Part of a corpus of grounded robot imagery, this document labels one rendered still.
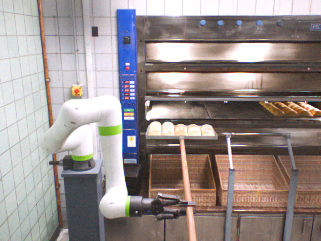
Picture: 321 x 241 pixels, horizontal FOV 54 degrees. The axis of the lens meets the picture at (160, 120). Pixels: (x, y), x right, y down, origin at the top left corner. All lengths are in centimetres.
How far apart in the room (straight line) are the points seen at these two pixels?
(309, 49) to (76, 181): 223
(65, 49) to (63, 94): 40
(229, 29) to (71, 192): 186
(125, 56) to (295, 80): 152
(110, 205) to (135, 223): 131
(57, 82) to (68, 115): 165
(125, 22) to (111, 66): 41
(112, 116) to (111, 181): 32
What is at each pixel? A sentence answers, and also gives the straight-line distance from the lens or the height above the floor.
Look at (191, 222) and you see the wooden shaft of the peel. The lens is 135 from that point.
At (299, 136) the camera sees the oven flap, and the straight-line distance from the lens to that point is 321.
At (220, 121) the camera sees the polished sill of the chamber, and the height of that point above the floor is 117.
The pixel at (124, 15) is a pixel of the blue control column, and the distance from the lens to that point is 282.
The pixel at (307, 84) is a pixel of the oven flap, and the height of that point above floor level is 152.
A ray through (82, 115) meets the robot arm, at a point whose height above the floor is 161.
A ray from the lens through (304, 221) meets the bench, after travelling 292.
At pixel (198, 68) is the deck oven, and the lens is 285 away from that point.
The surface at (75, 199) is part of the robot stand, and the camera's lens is 192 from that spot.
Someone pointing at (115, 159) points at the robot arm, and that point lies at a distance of 151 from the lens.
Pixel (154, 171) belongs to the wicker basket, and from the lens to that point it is 301.
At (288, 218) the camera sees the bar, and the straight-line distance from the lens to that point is 279.
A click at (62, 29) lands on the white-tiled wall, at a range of 296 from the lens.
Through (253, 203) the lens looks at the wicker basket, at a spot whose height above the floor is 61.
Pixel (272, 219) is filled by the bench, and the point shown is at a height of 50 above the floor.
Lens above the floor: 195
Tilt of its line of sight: 15 degrees down
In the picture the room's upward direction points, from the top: straight up
